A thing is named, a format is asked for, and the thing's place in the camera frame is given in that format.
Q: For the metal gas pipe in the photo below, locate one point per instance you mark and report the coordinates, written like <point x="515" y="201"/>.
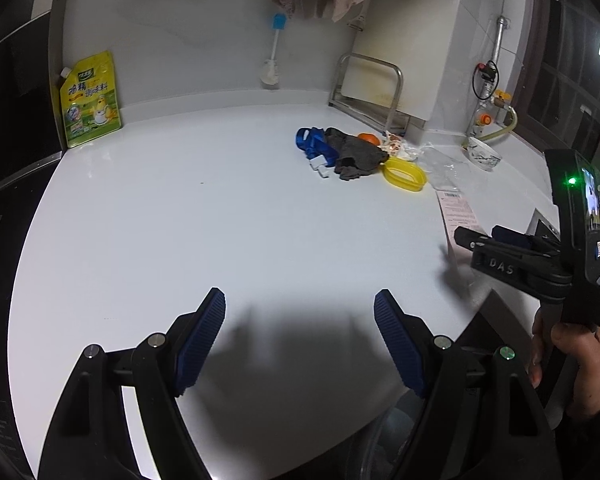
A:
<point x="500" y="40"/>

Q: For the blue plastic object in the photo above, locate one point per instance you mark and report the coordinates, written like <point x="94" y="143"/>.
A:
<point x="312" y="142"/>

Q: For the small hanging metal tool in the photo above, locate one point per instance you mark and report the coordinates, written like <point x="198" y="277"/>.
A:
<point x="358" y="24"/>

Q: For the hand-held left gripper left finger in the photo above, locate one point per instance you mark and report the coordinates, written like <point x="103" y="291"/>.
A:
<point x="200" y="340"/>

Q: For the clear plastic bag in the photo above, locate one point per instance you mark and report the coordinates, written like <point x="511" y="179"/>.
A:
<point x="442" y="167"/>

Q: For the dark window frame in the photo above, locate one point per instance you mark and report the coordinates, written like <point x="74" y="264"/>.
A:
<point x="570" y="60"/>

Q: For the dark grey cloth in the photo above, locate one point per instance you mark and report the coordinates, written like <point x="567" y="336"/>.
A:
<point x="357" y="155"/>

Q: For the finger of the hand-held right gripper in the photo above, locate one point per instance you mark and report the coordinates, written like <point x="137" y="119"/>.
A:
<point x="497" y="265"/>
<point x="510" y="236"/>

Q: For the white cutting board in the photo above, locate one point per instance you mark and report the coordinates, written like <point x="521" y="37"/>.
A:
<point x="410" y="45"/>

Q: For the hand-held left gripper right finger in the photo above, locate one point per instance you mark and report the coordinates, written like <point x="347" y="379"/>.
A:
<point x="397" y="340"/>

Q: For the metal board rack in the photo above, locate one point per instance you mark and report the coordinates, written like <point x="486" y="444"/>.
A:
<point x="398" y="90"/>

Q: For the black valve red knob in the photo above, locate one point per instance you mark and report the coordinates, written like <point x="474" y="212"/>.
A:
<point x="489" y="71"/>

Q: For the printed snack wrapper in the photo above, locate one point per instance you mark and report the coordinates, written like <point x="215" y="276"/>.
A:
<point x="397" y="147"/>

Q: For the yellow seasoning pouch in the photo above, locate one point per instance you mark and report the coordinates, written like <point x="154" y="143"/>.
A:
<point x="87" y="105"/>

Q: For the orange peel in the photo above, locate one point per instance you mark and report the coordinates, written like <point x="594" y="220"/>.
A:
<point x="368" y="138"/>

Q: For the white patterned bowl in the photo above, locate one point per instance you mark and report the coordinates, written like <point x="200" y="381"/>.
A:
<point x="482" y="157"/>

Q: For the orange capped fitting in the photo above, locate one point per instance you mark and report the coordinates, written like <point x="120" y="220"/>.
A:
<point x="483" y="120"/>

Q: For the paper receipt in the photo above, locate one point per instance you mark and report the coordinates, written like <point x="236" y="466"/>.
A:
<point x="460" y="215"/>

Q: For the person's right hand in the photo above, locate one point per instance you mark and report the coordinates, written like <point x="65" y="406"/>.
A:
<point x="582" y="360"/>

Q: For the dark waste bin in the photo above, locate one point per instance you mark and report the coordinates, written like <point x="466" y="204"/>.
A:
<point x="395" y="440"/>

